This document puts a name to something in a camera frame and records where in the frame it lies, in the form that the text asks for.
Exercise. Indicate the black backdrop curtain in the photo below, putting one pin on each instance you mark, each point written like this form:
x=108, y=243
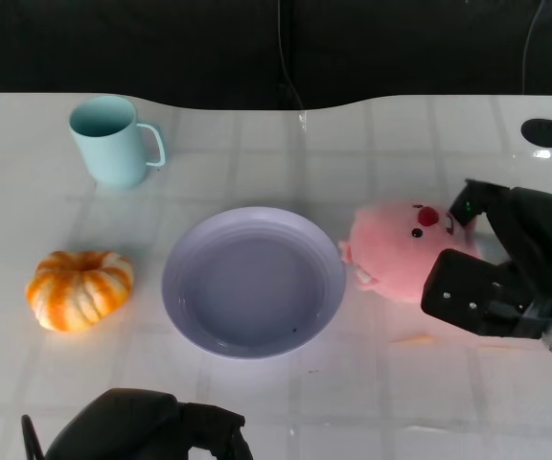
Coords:
x=161, y=48

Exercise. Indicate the light blue mug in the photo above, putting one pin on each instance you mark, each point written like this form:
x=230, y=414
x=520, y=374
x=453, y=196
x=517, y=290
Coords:
x=113, y=153

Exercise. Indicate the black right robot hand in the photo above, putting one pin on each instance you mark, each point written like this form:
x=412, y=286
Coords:
x=535, y=230

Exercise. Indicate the lavender plate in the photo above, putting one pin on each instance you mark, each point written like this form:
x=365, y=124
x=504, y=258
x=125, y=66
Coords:
x=257, y=287

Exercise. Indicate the orange white striped pumpkin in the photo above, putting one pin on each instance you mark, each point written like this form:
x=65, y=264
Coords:
x=79, y=292

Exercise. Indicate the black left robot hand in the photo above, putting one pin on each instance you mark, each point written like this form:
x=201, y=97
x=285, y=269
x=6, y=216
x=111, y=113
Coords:
x=137, y=426

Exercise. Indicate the black desk grommet hole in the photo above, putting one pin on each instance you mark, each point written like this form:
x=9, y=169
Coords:
x=543, y=131

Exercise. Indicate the pink plush doll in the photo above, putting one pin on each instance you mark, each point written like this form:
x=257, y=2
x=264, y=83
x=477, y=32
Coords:
x=391, y=249

